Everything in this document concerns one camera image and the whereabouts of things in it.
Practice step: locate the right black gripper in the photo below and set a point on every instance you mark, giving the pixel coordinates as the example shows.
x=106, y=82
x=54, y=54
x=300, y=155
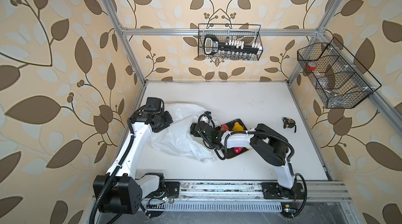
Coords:
x=193, y=128

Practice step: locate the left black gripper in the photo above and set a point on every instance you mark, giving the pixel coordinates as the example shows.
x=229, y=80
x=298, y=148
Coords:
x=168, y=121

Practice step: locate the red strawberry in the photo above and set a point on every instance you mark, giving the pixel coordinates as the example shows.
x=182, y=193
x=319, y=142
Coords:
x=237, y=150
x=224, y=127

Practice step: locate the white plastic bag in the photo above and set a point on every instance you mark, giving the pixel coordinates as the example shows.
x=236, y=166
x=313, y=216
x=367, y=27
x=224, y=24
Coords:
x=176, y=139

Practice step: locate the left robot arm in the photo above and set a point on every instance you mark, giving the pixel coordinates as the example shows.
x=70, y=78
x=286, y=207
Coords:
x=118, y=192

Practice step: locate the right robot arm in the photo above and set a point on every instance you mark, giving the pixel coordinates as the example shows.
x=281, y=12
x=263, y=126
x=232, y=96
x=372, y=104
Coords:
x=230, y=140

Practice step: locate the black tray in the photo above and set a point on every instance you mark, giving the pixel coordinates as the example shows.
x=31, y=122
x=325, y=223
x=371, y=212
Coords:
x=229, y=152

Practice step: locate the black yellow tape measure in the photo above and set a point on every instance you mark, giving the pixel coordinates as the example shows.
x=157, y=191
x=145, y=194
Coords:
x=289, y=123

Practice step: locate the black socket tool set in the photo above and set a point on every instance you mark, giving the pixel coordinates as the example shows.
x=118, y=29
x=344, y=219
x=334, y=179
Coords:
x=212, y=46

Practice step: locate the red item in basket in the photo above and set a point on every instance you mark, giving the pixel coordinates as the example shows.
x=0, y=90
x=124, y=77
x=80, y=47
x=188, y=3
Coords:
x=311, y=67

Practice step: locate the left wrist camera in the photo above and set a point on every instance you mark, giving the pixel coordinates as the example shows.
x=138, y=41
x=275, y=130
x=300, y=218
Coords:
x=154, y=105

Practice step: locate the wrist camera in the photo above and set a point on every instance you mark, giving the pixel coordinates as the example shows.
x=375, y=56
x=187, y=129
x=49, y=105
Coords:
x=154, y=105
x=207, y=119

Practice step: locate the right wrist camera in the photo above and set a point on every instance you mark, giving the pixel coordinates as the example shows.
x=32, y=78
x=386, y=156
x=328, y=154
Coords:
x=207, y=119

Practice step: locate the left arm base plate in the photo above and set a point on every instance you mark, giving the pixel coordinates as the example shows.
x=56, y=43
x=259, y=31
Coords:
x=166, y=189

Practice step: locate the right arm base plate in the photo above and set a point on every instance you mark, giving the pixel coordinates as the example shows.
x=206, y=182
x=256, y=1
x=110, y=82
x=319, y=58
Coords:
x=274, y=191

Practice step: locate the rear black wire basket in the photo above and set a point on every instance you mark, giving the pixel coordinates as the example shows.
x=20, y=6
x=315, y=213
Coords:
x=224, y=31

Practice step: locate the side black wire basket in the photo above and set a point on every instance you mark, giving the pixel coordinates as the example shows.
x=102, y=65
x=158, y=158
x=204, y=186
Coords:
x=341, y=80

